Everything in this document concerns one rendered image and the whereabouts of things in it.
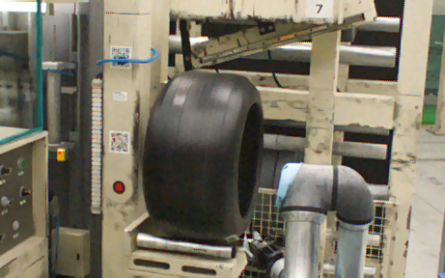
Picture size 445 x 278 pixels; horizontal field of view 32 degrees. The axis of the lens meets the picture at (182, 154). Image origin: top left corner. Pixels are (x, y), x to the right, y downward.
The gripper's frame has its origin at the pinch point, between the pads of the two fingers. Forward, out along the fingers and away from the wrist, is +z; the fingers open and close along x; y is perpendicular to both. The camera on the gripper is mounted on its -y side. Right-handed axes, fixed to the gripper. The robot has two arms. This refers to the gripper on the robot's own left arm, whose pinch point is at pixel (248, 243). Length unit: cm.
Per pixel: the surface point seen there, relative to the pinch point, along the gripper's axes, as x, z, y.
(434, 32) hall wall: -659, 741, -339
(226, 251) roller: 1.9, 16.9, -11.2
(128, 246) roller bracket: 28.6, 35.1, -5.3
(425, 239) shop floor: -208, 202, -214
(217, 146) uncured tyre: -3.6, 15.1, 27.0
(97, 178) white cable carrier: 27, 58, 11
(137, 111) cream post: 8, 51, 32
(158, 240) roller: 18.8, 32.4, -6.5
